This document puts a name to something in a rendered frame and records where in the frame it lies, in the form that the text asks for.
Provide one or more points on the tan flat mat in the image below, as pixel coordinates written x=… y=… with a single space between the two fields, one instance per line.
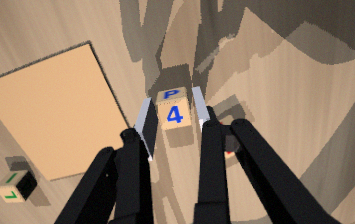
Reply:
x=62 y=111

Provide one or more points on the cream block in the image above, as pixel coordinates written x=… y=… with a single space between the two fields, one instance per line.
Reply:
x=173 y=108
x=227 y=121
x=17 y=186

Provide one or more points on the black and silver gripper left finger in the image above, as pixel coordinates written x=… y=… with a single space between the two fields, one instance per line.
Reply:
x=94 y=198

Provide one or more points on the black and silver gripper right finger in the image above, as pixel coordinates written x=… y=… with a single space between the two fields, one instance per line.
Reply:
x=284 y=197

